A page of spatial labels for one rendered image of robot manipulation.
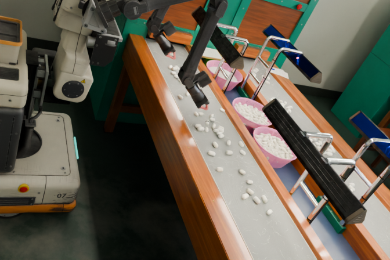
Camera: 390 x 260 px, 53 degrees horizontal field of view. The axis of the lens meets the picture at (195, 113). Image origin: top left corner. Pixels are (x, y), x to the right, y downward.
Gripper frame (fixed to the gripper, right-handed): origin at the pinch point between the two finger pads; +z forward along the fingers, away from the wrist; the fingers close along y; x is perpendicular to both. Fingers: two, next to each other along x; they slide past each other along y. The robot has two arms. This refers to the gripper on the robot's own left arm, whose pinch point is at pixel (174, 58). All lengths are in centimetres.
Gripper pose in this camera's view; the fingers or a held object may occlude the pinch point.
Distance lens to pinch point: 227.9
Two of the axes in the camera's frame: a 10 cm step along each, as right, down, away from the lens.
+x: -8.4, 5.4, 0.7
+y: -3.3, -6.1, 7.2
